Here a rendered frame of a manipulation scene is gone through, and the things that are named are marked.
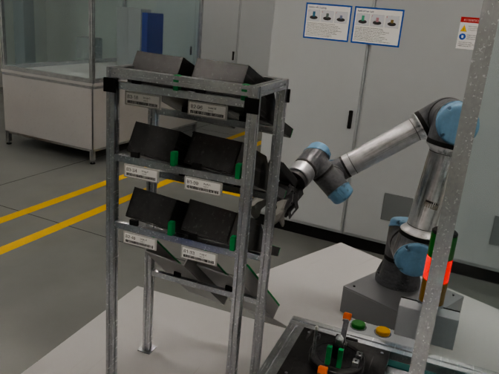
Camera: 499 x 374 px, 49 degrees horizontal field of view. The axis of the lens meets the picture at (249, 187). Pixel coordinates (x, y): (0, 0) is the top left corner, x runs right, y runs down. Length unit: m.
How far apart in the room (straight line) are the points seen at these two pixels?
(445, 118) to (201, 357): 0.95
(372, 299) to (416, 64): 2.66
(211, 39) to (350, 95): 5.31
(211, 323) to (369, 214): 2.89
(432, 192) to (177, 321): 0.86
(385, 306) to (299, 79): 2.92
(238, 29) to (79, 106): 3.63
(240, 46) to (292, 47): 4.70
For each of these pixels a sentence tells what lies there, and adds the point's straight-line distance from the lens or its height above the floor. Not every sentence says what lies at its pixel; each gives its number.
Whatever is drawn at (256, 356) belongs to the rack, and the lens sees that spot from 1.49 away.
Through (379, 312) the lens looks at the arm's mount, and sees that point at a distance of 1.83.
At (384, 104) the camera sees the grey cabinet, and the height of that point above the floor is 1.20.
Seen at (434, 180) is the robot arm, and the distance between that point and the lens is 1.70.
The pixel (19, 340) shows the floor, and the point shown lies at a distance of 3.33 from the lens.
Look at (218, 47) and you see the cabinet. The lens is 9.33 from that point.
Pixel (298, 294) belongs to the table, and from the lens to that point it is 1.99.
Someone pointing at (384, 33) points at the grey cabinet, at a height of 1.71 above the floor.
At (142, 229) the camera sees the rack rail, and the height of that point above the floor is 1.31.
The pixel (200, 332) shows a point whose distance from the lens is 1.73.
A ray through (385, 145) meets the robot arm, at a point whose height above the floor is 1.43.
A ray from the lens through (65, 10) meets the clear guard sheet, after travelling 6.44.
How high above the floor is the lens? 1.80
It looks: 18 degrees down
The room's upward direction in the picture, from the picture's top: 5 degrees clockwise
